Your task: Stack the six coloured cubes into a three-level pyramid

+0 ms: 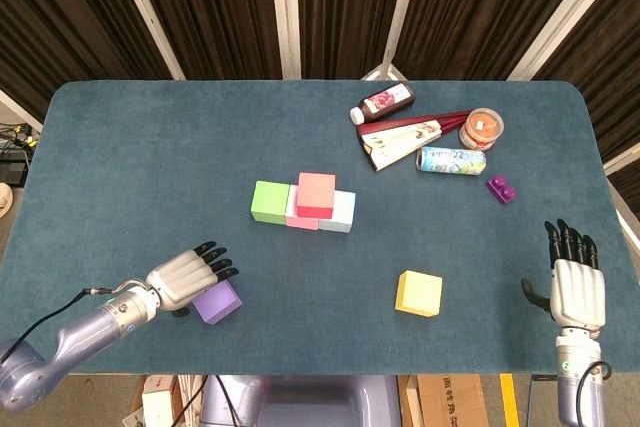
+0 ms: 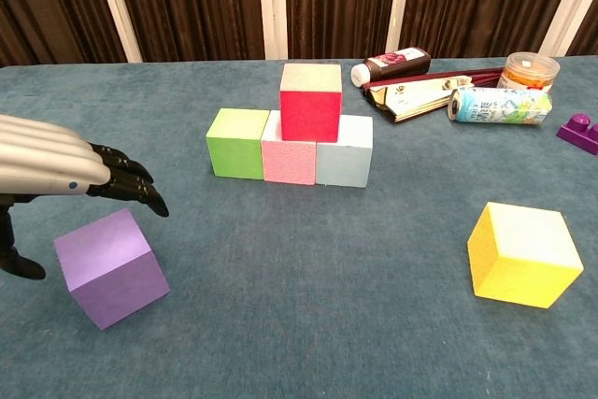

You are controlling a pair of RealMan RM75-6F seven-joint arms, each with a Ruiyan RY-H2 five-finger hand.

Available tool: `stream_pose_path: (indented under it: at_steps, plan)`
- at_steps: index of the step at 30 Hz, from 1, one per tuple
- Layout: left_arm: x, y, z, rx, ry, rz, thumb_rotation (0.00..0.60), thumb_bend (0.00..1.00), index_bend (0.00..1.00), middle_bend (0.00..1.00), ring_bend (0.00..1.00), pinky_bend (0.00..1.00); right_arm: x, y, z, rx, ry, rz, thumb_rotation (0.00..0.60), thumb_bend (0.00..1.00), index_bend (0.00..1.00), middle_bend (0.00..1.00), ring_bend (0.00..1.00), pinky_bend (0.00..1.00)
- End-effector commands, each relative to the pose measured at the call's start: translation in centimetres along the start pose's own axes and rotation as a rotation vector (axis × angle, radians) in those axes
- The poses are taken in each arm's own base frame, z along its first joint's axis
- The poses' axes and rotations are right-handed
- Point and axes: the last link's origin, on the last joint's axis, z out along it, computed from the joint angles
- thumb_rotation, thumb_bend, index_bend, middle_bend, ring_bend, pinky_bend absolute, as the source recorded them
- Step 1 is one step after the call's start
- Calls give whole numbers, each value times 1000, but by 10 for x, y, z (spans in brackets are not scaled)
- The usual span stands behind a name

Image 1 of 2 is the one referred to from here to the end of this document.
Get light blue foam cube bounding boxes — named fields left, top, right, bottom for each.
left=317, top=188, right=357, bottom=234

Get pink foam cube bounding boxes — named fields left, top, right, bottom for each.
left=284, top=184, right=321, bottom=232

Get printed light blue drink can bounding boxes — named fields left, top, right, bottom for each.
left=414, top=145, right=488, bottom=177

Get lavender robot torso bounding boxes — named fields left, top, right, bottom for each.
left=199, top=374, right=404, bottom=427

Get purple toy brick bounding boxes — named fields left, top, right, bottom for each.
left=485, top=174, right=518, bottom=207

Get dark red folding fan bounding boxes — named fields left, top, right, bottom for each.
left=355, top=109, right=474, bottom=174

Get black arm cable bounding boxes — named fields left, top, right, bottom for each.
left=574, top=360, right=614, bottom=427
left=0, top=280, right=151, bottom=366

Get dark juice bottle white cap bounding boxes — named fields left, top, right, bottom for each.
left=349, top=82, right=416, bottom=125

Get dark brown pleated curtain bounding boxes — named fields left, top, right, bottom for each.
left=0, top=0, right=640, bottom=203

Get teal table cloth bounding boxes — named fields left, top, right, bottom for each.
left=0, top=79, right=640, bottom=377

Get brown printed cardboard box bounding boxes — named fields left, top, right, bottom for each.
left=417, top=374, right=491, bottom=427

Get yellow foam cube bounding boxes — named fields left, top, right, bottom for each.
left=394, top=269, right=444, bottom=318

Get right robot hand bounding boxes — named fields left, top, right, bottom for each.
left=520, top=219, right=607, bottom=333

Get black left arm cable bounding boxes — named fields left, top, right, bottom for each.
left=0, top=280, right=151, bottom=366

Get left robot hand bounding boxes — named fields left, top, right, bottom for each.
left=146, top=240, right=240, bottom=318

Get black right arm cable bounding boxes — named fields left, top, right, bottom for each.
left=574, top=360, right=614, bottom=427

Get white cardboard box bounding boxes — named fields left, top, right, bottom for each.
left=141, top=386, right=176, bottom=427

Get red foam cube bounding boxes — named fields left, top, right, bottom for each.
left=295, top=171, right=337, bottom=219

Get purple foam cube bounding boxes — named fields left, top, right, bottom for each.
left=192, top=280, right=244, bottom=325

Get green foam cube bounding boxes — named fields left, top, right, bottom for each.
left=249, top=180, right=292, bottom=225

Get white frame post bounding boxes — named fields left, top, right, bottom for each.
left=602, top=154, right=640, bottom=177
left=107, top=0, right=186, bottom=81
left=0, top=89, right=44, bottom=134
left=507, top=0, right=626, bottom=82
left=268, top=0, right=303, bottom=81
left=359, top=0, right=426, bottom=82

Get black floor device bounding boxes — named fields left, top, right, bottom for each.
left=0, top=161, right=29, bottom=186

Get clear jar orange contents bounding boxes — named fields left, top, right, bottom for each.
left=458, top=107, right=506, bottom=151

